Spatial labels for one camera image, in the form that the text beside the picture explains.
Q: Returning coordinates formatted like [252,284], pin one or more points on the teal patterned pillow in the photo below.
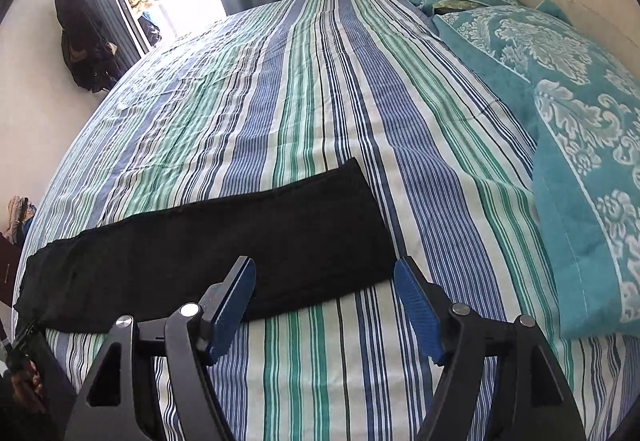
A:
[590,221]
[525,46]

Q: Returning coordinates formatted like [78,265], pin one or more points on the blue grey striped curtain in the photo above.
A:
[100,6]

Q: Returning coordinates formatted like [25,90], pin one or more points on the pale clothes pile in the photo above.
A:
[20,221]

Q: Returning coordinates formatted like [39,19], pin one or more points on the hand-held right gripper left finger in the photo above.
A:
[231,303]

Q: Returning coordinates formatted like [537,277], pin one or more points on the hanging black clothes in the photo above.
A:
[82,46]

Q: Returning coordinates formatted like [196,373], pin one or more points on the person's left hand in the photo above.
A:
[25,386]

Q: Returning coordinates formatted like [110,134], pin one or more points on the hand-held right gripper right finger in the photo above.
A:
[417,306]

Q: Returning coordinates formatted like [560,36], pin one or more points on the striped bed sheet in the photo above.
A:
[350,96]

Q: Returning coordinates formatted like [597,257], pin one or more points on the black pants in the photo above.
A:
[200,231]

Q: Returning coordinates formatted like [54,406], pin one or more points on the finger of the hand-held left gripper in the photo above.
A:
[22,340]

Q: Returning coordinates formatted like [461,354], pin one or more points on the laundry outside window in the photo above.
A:
[146,21]

